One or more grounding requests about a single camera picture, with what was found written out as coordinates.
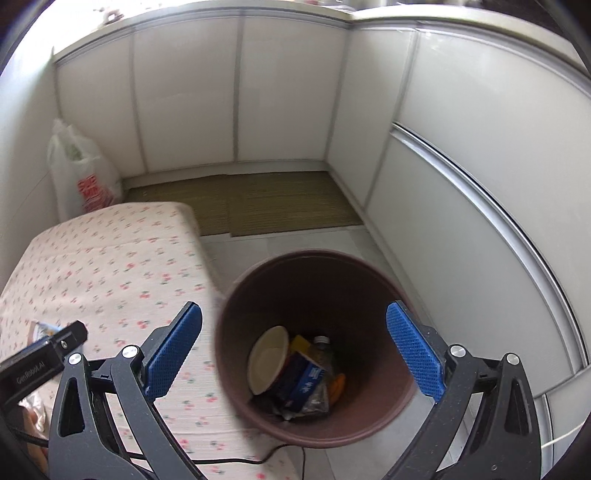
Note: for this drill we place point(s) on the brown round waste bin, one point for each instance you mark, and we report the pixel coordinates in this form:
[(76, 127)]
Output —
[(323, 286)]

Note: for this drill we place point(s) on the white kitchen cabinets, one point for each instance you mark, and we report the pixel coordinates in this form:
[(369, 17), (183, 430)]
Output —
[(286, 92)]

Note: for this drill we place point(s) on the woven green floor mat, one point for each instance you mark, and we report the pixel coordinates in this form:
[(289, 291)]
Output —
[(184, 203), (295, 203)]

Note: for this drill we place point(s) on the white paper bowl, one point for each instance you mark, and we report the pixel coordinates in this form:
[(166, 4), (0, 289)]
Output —
[(268, 360)]

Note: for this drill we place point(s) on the white kitchen countertop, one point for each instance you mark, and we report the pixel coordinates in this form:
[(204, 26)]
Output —
[(415, 16)]

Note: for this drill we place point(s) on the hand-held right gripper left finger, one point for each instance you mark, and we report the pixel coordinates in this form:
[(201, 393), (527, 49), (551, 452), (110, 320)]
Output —
[(173, 355)]

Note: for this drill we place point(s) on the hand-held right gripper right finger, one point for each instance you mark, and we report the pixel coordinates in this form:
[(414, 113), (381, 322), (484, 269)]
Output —
[(415, 353)]

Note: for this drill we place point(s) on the white plastic shopping bag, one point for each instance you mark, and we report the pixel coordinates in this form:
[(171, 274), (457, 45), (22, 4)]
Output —
[(74, 170)]

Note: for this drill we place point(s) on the floral cherry print tablecloth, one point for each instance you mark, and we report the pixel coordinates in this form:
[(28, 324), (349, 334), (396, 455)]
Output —
[(115, 277)]

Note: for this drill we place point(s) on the yellow packet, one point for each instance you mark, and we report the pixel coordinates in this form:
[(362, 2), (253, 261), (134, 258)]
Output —
[(300, 345)]

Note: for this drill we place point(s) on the light blue snack packet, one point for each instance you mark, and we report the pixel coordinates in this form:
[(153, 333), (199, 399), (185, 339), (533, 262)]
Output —
[(46, 330)]

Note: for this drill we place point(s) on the dark blue cardboard box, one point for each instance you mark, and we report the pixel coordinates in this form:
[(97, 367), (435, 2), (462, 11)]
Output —
[(300, 378)]

